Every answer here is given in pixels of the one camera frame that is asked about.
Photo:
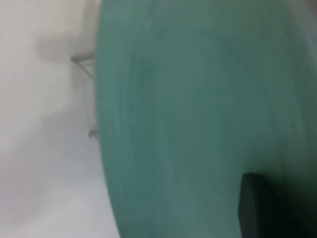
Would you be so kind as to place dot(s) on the green round plate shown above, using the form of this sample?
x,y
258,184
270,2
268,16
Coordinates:
x,y
198,99

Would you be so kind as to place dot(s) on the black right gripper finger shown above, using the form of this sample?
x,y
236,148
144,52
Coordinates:
x,y
257,210

